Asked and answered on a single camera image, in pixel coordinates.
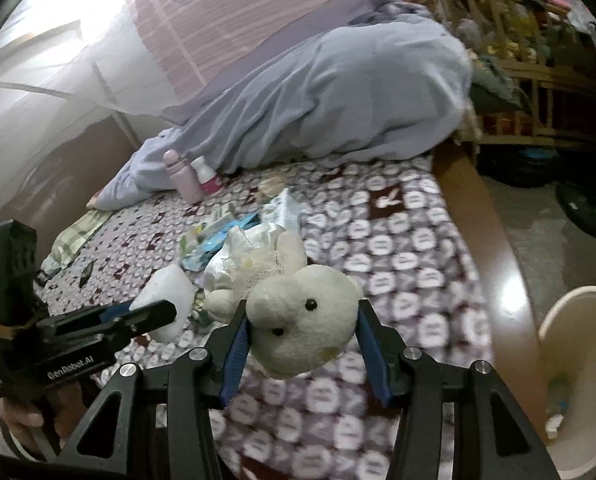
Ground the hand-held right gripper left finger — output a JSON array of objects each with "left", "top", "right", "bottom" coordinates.
[{"left": 52, "top": 300, "right": 251, "bottom": 480}]

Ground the dark grey cushion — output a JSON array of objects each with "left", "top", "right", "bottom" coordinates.
[{"left": 470, "top": 60, "right": 524, "bottom": 111}]

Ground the white milk carton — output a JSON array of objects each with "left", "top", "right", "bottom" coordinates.
[{"left": 129, "top": 264, "right": 196, "bottom": 343}]

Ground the brown wooden bed frame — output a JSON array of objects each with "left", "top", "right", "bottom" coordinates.
[{"left": 430, "top": 137, "right": 549, "bottom": 421}]

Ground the grey-blue quilt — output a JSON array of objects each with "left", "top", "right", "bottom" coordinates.
[{"left": 88, "top": 2, "right": 474, "bottom": 211}]

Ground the white plastic bin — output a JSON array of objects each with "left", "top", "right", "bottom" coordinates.
[{"left": 538, "top": 285, "right": 596, "bottom": 480}]

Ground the black floor fan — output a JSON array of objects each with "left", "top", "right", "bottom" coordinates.
[{"left": 555, "top": 180, "right": 596, "bottom": 241}]

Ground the wooden crib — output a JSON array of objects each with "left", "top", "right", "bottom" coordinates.
[{"left": 413, "top": 0, "right": 596, "bottom": 148}]

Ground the person's left hand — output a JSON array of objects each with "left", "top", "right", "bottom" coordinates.
[{"left": 0, "top": 385, "right": 86, "bottom": 461}]

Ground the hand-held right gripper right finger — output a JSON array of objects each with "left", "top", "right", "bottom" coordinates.
[{"left": 358, "top": 299, "right": 561, "bottom": 480}]

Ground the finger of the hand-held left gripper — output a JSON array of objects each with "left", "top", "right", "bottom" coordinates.
[
  {"left": 40, "top": 302, "right": 136, "bottom": 336},
  {"left": 98, "top": 300, "right": 179, "bottom": 343}
]

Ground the blue snack packet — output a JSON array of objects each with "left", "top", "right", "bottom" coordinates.
[
  {"left": 195, "top": 212, "right": 259, "bottom": 241},
  {"left": 180, "top": 237, "right": 229, "bottom": 273}
]

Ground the printed fleece blanket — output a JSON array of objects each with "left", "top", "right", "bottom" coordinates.
[{"left": 32, "top": 152, "right": 494, "bottom": 480}]

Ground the pink mosquito net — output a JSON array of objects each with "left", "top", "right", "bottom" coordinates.
[{"left": 0, "top": 0, "right": 403, "bottom": 231}]

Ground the white and green tissue pack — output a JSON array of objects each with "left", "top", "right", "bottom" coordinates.
[{"left": 260, "top": 187, "right": 303, "bottom": 241}]

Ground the crumpled brown paper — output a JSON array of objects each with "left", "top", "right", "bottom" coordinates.
[{"left": 258, "top": 174, "right": 291, "bottom": 203}]

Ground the cream plush toy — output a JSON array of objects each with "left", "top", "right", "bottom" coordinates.
[{"left": 203, "top": 224, "right": 363, "bottom": 380}]

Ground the green plaid cloth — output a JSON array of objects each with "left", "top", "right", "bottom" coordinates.
[{"left": 42, "top": 207, "right": 113, "bottom": 273}]

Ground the white bottle with pink label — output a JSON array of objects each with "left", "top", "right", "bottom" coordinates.
[{"left": 192, "top": 156, "right": 223, "bottom": 196}]

